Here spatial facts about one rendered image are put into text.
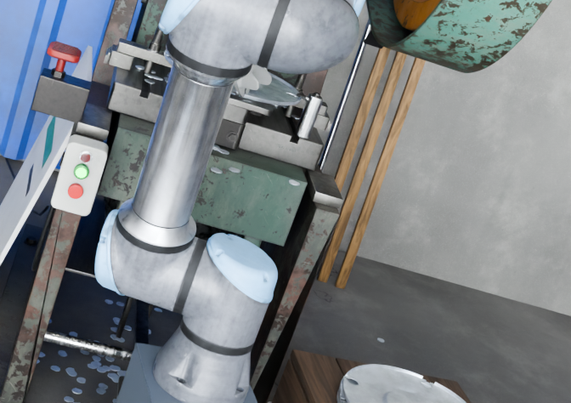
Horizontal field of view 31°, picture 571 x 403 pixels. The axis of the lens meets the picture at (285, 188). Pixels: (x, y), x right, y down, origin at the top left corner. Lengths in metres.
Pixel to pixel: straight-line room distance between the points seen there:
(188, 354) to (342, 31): 0.54
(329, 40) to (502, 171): 2.43
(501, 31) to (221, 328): 0.82
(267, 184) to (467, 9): 0.52
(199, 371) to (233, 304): 0.12
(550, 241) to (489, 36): 1.96
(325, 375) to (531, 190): 1.90
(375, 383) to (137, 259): 0.67
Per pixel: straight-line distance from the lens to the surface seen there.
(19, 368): 2.14
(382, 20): 2.36
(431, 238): 3.70
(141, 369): 1.59
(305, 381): 1.94
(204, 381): 1.52
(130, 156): 2.00
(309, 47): 1.27
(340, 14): 1.31
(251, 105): 1.91
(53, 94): 1.95
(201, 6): 1.27
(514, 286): 3.88
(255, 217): 2.05
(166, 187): 1.40
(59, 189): 1.91
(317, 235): 2.01
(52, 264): 2.03
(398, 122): 3.23
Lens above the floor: 1.23
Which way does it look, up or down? 18 degrees down
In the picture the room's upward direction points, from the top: 20 degrees clockwise
